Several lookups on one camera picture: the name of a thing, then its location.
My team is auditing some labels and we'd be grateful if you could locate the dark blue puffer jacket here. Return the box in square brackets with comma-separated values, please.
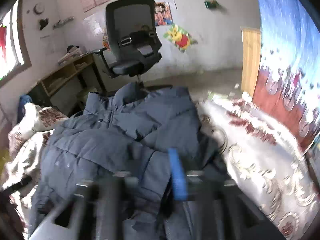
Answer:
[29, 83, 227, 239]

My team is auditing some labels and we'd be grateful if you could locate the floral white red bedding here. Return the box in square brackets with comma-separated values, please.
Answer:
[2, 100, 319, 239]

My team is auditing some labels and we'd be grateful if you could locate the wooden desk with shelf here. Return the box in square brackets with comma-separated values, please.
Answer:
[28, 53, 106, 107]

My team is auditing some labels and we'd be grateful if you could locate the blue cloth bundle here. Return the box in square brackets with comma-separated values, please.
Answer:
[17, 94, 33, 123]

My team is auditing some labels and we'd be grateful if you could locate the Winnie the Pooh poster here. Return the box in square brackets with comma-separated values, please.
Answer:
[163, 24, 197, 53]

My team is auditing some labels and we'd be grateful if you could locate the black mesh office chair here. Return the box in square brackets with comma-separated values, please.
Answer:
[93, 0, 172, 91]

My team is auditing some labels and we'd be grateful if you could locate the light wooden board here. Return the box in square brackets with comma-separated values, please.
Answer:
[241, 28, 261, 96]

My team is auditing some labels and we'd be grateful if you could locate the cartoon character poster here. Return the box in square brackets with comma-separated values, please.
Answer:
[155, 2, 173, 26]

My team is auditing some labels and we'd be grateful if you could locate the window with brown frame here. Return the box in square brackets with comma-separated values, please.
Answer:
[1, 0, 31, 86]

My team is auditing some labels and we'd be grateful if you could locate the green wall ornament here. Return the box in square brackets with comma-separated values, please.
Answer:
[204, 0, 226, 12]

